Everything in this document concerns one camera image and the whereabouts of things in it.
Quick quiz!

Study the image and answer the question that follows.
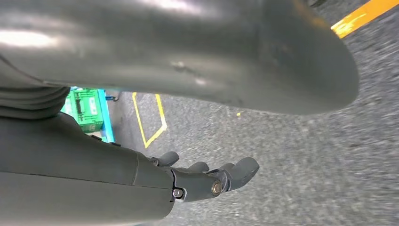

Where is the large blue metal shelving rack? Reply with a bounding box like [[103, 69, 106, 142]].
[[98, 89, 116, 144]]

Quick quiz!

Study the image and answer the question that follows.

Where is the green plastic crate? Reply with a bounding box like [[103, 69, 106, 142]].
[[61, 88, 105, 134]]

